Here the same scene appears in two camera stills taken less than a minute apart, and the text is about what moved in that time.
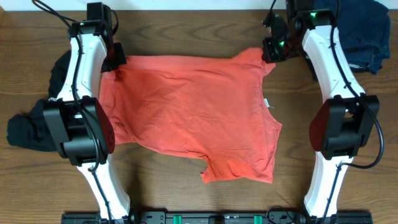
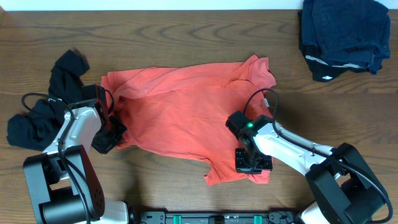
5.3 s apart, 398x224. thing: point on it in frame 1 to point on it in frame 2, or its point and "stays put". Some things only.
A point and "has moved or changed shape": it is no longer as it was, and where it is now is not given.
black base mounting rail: (218, 217) stays put
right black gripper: (269, 55) to (241, 167)
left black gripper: (121, 59) to (104, 147)
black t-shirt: (32, 129) stays put
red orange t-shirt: (211, 107) has moved or changed shape
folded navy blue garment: (364, 30) stays put
